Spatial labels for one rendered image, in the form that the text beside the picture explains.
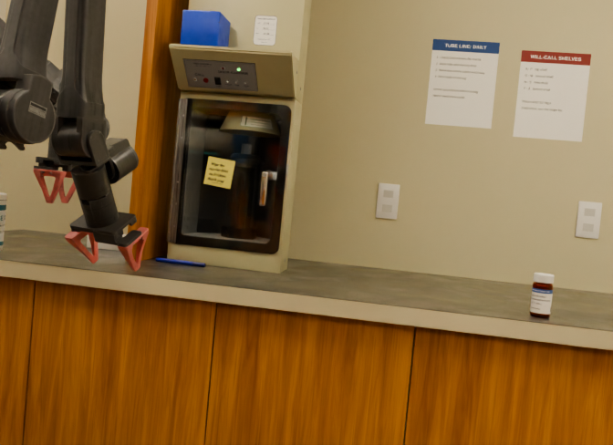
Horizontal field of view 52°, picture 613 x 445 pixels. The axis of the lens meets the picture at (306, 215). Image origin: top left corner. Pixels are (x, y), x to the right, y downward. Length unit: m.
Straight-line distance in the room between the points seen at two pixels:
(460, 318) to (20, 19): 0.99
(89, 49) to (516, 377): 1.06
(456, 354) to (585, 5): 1.26
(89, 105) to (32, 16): 0.16
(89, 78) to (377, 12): 1.27
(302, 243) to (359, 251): 0.20
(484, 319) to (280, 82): 0.78
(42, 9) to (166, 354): 0.82
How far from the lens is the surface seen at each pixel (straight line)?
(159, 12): 1.76
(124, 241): 1.13
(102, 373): 1.59
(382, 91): 2.11
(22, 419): 1.73
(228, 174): 1.70
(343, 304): 1.37
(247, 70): 1.65
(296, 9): 1.75
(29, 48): 1.02
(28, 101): 0.98
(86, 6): 1.11
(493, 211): 2.10
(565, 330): 1.42
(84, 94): 1.09
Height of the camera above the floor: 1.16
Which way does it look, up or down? 2 degrees down
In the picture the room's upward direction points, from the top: 5 degrees clockwise
